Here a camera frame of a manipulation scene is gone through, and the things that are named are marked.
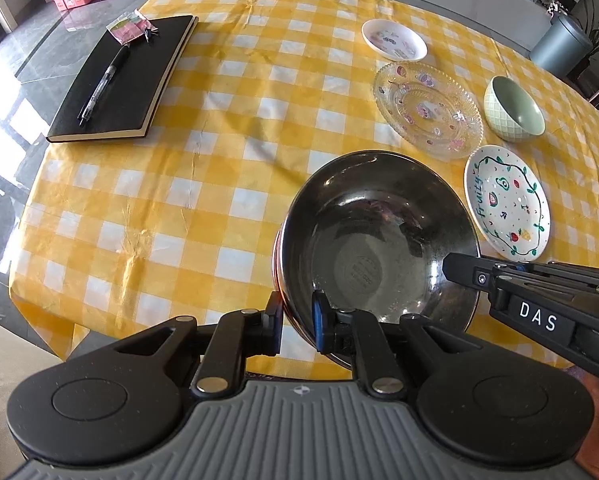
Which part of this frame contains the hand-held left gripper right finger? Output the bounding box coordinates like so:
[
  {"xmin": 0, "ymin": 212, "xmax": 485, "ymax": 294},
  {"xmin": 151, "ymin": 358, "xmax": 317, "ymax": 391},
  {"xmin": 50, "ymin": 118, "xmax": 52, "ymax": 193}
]
[{"xmin": 311, "ymin": 290, "xmax": 480, "ymax": 397}]

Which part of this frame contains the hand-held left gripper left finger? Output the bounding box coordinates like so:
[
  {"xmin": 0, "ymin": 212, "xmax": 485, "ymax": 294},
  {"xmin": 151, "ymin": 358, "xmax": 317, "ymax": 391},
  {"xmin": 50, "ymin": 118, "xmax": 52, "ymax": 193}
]
[{"xmin": 112, "ymin": 291, "xmax": 285, "ymax": 397}]

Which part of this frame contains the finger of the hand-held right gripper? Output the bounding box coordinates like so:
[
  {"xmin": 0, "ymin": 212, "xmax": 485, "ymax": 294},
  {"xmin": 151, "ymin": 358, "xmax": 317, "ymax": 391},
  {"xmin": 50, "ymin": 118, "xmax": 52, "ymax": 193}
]
[{"xmin": 442, "ymin": 252, "xmax": 599, "ymax": 291}]

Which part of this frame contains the white fruit-pattern plate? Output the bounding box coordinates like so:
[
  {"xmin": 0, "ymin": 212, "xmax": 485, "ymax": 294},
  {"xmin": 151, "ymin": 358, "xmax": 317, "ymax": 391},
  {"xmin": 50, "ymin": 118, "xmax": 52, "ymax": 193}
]
[{"xmin": 463, "ymin": 144, "xmax": 551, "ymax": 262}]

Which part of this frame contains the stainless steel bowl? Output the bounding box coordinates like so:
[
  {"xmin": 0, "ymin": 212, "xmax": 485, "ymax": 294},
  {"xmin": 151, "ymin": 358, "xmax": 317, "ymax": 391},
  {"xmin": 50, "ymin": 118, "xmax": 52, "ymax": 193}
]
[{"xmin": 272, "ymin": 151, "xmax": 481, "ymax": 368}]

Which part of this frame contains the clear glass plate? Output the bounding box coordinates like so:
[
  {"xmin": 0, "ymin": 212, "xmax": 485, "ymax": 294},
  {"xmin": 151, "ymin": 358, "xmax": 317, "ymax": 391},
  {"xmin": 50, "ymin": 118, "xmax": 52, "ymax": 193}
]
[{"xmin": 373, "ymin": 61, "xmax": 484, "ymax": 162}]

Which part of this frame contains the light green bowl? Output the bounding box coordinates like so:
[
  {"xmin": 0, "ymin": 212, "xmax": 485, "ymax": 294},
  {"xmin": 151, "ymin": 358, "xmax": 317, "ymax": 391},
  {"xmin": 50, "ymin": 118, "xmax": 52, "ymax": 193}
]
[{"xmin": 483, "ymin": 76, "xmax": 545, "ymax": 143}]

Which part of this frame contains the small white printed plate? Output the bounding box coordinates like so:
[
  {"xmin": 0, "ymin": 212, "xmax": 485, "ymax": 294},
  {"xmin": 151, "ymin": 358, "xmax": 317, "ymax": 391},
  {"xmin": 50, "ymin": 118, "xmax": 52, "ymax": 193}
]
[{"xmin": 361, "ymin": 18, "xmax": 428, "ymax": 61}]

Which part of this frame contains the yellow checkered tablecloth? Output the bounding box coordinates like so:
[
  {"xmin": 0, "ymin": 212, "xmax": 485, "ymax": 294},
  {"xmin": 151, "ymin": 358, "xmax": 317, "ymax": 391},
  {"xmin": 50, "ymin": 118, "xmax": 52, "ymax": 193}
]
[{"xmin": 10, "ymin": 0, "xmax": 599, "ymax": 382}]

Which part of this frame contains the grey trash can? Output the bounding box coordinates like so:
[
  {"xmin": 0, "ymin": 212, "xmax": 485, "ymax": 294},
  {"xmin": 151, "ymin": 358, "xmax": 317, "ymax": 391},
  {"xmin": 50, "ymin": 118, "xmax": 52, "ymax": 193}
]
[{"xmin": 529, "ymin": 14, "xmax": 593, "ymax": 78}]

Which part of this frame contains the beige cushion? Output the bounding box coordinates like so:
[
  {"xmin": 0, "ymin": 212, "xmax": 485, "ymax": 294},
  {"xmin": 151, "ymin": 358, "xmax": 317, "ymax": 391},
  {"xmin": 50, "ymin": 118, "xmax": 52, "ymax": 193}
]
[{"xmin": 0, "ymin": 314, "xmax": 73, "ymax": 480}]

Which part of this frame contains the black notebook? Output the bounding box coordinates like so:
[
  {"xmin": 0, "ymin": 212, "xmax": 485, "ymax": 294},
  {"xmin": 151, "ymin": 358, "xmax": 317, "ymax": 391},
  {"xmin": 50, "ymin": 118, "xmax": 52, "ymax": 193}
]
[{"xmin": 46, "ymin": 14, "xmax": 199, "ymax": 144}]

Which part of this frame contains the black pen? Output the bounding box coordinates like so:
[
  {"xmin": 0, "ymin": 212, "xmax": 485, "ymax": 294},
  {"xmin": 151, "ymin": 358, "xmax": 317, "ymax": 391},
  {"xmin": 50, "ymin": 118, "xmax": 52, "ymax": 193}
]
[{"xmin": 78, "ymin": 46, "xmax": 131, "ymax": 126}]

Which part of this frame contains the pink patterned packet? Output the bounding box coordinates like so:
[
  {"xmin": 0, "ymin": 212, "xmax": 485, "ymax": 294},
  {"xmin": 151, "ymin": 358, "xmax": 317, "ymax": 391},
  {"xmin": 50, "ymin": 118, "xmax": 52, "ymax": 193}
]
[{"xmin": 108, "ymin": 9, "xmax": 153, "ymax": 45}]

